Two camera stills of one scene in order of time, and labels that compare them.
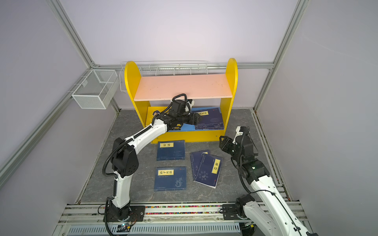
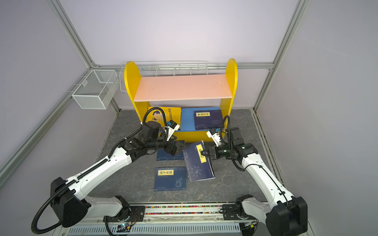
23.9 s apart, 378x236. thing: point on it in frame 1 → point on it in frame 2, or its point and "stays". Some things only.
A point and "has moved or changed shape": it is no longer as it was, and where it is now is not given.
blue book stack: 210,119 stays
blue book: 208,170 has moved or changed shape
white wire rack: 166,68 stays
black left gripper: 194,118 → 174,150
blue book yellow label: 168,150 stays
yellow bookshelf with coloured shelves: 212,96 stays
